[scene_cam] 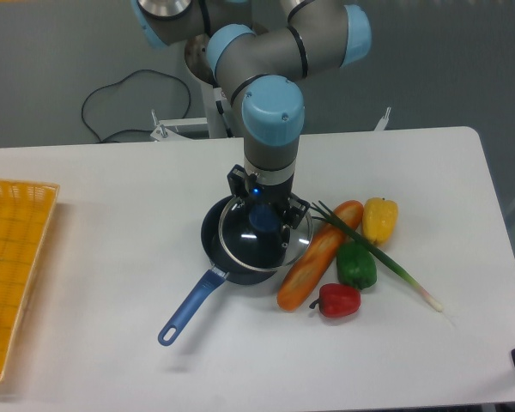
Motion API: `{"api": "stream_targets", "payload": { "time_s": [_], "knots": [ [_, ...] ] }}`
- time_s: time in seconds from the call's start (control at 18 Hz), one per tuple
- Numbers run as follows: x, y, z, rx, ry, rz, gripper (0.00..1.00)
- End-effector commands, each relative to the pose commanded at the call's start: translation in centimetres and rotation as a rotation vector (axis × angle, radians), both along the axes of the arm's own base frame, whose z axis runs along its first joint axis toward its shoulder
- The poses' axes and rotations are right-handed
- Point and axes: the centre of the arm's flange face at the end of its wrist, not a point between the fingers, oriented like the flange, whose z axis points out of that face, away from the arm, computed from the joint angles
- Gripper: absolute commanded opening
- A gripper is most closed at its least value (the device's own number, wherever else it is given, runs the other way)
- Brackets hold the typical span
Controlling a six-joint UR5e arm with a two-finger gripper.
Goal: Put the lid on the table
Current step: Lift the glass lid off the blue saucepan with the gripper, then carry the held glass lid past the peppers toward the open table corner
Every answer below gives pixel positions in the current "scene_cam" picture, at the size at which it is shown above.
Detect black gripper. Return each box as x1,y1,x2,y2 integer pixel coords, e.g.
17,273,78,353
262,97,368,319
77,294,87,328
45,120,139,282
227,165,309,229

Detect glass pot lid blue knob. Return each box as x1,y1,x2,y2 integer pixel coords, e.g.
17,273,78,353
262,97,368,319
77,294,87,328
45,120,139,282
218,197,313,272

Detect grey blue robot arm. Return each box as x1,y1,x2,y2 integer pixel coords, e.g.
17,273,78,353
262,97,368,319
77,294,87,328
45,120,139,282
132,1,372,228

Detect green spring onion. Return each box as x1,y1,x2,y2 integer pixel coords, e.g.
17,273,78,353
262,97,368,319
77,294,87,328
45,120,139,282
311,201,444,313

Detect orange baguette bread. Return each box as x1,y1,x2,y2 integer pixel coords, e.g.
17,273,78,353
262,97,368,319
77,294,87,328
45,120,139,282
276,223,348,312

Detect dark blue saucepan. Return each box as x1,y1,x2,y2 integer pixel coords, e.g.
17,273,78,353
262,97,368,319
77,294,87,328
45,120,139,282
158,197,277,346

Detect green bell pepper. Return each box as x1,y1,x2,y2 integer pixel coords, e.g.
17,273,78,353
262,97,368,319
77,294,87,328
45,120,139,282
336,242,377,290

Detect yellow bell pepper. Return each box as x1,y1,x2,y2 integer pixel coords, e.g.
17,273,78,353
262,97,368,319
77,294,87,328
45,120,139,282
362,197,398,245

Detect red bell pepper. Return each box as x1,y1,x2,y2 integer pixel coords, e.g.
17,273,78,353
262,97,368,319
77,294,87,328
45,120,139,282
309,283,361,318

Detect yellow woven basket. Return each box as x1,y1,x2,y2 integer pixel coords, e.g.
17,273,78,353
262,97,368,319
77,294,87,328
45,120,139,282
0,179,60,382

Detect black cable on floor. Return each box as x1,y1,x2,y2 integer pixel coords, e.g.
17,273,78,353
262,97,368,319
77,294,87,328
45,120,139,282
81,69,192,144

